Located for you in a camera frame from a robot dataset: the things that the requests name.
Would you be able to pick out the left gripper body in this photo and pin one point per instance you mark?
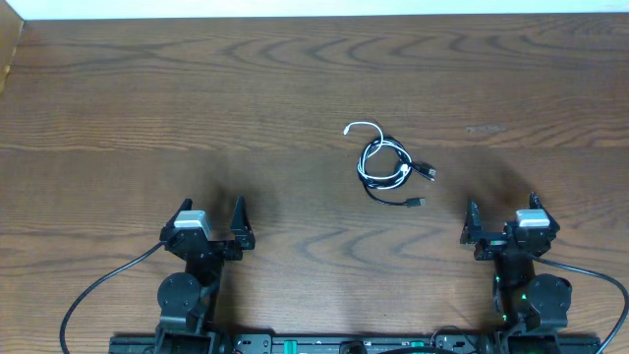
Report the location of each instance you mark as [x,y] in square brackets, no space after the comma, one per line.
[227,253]

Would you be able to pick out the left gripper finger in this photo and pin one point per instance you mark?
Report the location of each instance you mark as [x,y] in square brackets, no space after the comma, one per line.
[241,227]
[185,206]

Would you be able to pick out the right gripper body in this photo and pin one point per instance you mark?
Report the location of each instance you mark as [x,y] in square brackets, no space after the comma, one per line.
[491,246]

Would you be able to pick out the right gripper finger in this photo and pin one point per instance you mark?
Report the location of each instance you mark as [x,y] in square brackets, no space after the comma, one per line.
[472,229]
[535,203]

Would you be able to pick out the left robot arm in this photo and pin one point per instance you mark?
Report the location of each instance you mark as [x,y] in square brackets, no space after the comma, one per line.
[188,299]

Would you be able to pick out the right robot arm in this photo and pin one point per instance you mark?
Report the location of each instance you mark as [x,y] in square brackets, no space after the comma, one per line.
[534,306]

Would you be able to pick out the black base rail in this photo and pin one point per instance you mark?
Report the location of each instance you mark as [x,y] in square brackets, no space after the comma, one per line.
[294,344]

